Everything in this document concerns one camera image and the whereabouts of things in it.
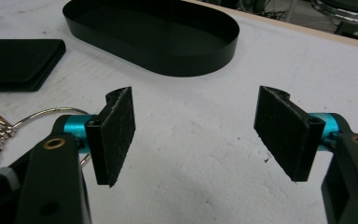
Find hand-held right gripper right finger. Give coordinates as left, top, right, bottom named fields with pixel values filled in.
left=254, top=85, right=326, bottom=183

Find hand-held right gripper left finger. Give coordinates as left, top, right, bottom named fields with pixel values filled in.
left=85, top=86, right=136, bottom=189

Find black oval tray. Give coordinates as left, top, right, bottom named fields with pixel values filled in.
left=62, top=0, right=241, bottom=77

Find black flat rectangular pad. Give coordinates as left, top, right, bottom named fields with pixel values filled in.
left=0, top=38, right=67, bottom=92

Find black cables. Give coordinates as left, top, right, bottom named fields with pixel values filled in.
left=255, top=8, right=290, bottom=21

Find black stool with chrome ring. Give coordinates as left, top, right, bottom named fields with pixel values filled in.
left=310, top=0, right=358, bottom=26

